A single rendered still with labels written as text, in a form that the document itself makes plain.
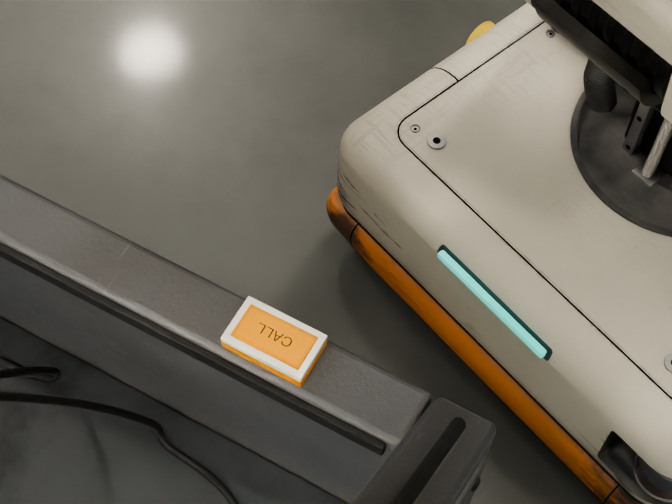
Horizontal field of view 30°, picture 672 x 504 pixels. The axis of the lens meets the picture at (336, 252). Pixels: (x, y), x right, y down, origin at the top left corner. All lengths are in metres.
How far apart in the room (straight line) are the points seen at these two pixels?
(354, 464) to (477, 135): 0.93
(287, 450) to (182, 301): 0.12
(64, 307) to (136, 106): 1.22
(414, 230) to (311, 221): 0.31
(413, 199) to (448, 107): 0.14
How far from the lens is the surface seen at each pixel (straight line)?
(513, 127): 1.62
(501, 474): 1.69
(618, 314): 1.50
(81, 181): 1.91
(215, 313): 0.70
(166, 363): 0.75
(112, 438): 0.81
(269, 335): 0.68
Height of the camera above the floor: 1.57
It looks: 60 degrees down
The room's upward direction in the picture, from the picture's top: 3 degrees clockwise
